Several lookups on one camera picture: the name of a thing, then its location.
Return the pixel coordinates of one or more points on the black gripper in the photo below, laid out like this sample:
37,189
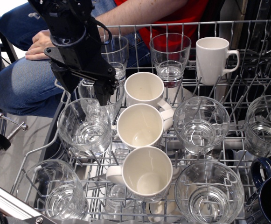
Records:
79,45

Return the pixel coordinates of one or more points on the clear glass cup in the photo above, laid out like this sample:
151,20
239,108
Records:
85,125

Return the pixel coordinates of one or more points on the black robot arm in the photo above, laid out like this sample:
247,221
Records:
59,12

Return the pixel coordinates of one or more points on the person's forearm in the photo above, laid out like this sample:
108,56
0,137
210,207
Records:
121,19

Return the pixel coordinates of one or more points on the person's hand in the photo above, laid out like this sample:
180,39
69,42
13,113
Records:
40,42

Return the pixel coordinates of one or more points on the clear glass behind gripper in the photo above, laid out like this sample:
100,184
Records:
86,90

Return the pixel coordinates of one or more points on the clear glass back left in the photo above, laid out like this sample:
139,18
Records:
116,53

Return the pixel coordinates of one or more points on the white mug upper centre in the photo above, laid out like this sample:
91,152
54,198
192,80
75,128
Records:
145,88

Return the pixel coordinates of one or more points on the person's blue jeans legs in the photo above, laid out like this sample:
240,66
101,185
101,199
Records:
27,87

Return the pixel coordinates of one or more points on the white mug middle centre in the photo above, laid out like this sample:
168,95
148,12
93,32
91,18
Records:
143,125

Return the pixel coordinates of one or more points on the clear glass back centre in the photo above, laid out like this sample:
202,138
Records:
169,55

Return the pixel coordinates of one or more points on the white mug lower centre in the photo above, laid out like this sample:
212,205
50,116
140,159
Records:
146,172

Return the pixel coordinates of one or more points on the red shirt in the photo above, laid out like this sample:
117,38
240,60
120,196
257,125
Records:
181,21

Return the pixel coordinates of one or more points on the clear glass front left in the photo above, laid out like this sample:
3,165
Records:
53,188

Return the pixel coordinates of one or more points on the clear glass middle right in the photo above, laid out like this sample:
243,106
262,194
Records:
200,124

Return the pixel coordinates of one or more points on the tall white mug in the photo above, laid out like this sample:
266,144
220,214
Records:
211,56

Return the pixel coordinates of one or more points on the clear glass front right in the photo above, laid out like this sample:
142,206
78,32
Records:
209,192

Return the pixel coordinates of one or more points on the clear glass far right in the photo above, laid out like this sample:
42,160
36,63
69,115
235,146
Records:
257,127

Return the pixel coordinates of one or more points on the dark blue mug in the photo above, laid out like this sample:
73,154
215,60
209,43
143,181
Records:
258,206

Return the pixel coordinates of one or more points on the grey wire dishwasher rack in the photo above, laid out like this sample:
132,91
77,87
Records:
235,91

